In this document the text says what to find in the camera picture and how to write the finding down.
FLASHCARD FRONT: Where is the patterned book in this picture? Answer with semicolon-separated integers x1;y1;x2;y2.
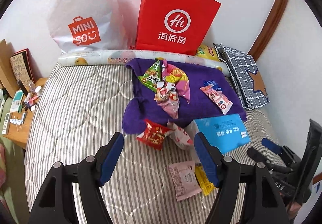
9;48;34;88

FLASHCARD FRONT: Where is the white pink snack packet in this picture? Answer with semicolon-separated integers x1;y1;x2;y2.
166;122;193;150

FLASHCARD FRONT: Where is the yellow chips bag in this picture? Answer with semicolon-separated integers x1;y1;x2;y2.
195;44;219;61

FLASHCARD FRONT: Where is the right hand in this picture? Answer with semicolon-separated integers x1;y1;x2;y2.
286;202;302;221

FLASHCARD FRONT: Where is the red Haidilao paper bag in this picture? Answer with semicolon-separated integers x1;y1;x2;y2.
135;0;221;56

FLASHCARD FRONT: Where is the blue plaid folded cloth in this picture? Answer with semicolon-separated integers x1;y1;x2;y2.
213;44;269;110

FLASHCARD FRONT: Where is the white teal tube box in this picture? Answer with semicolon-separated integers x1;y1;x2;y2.
10;89;24;113

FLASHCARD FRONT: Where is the green snack packet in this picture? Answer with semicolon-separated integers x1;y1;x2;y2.
137;60;161;93

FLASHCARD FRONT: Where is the striped quilted mattress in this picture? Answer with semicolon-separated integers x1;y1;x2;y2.
24;63;286;224

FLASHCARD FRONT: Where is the brown wooden door frame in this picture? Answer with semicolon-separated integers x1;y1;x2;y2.
248;0;289;61

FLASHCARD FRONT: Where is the blue tissue pack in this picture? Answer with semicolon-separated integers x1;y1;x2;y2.
195;114;251;154

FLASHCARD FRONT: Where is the pink yellow snack packet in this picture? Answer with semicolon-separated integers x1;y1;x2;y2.
162;59;190;103

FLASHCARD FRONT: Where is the purple towel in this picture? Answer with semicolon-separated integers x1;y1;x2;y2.
122;59;247;134

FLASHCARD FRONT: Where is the pink strawberry wafer packet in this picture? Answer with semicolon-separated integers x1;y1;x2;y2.
200;86;233;115

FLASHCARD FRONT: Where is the white Miniso plastic bag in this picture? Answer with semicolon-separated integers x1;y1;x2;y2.
47;0;129;53

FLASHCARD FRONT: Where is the white red character snack packet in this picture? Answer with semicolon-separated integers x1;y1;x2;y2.
154;81;180;119

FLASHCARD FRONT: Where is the wooden nightstand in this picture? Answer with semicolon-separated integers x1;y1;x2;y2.
3;77;49;151

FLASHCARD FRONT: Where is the pale pink sachet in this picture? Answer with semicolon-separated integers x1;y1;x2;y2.
168;161;202;202

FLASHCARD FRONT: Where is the rolled fruit print mat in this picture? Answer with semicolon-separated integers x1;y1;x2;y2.
58;50;230;77

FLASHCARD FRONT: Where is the small blue snack packet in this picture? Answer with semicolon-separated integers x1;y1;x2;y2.
204;80;222;92

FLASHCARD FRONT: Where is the white remote control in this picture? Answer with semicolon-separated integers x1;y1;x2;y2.
2;112;11;135

